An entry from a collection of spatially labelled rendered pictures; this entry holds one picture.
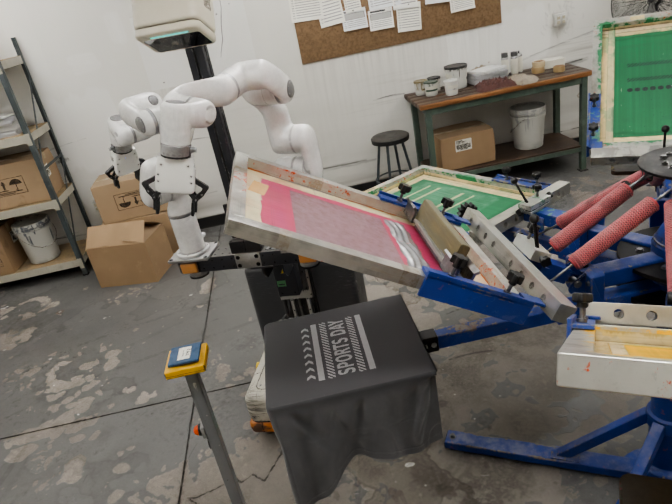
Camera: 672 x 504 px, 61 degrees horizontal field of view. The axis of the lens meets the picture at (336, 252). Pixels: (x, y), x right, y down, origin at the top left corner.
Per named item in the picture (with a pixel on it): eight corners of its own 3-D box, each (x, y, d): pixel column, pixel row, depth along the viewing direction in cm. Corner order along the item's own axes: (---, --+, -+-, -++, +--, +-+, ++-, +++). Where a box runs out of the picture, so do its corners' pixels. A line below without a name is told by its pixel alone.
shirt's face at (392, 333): (268, 410, 156) (267, 408, 156) (265, 325, 195) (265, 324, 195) (437, 371, 158) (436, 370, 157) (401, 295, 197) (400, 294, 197)
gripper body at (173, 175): (197, 148, 149) (196, 188, 154) (157, 144, 147) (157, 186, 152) (194, 155, 142) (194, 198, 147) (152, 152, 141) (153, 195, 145)
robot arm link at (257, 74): (260, 101, 184) (300, 96, 178) (227, 128, 169) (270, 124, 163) (244, 50, 176) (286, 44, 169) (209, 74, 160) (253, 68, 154)
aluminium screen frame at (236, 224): (223, 233, 125) (228, 218, 124) (233, 161, 177) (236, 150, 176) (524, 319, 145) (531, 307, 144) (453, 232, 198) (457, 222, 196)
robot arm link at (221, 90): (240, 104, 162) (201, 135, 147) (201, 96, 166) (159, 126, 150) (238, 75, 157) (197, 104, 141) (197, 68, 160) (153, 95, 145)
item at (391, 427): (304, 515, 173) (273, 409, 155) (303, 505, 177) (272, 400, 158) (450, 480, 175) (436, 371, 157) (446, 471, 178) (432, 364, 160)
